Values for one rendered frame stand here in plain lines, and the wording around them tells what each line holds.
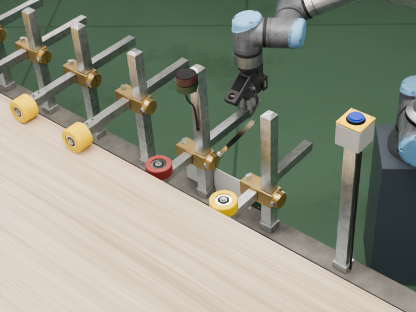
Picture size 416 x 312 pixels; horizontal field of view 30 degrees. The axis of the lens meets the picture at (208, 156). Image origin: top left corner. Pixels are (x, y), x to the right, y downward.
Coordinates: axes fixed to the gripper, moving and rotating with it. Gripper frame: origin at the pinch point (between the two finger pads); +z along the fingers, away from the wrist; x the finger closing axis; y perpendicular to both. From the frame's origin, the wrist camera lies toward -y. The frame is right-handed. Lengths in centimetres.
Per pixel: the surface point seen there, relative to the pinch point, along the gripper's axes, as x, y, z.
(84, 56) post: 44, -27, -22
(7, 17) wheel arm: 98, -18, -14
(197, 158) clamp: -4.0, -29.1, -4.2
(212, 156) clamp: -8.3, -26.8, -5.5
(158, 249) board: -24, -66, -10
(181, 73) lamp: -3.3, -30.7, -36.6
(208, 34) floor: 137, 131, 87
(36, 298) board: -11, -97, -11
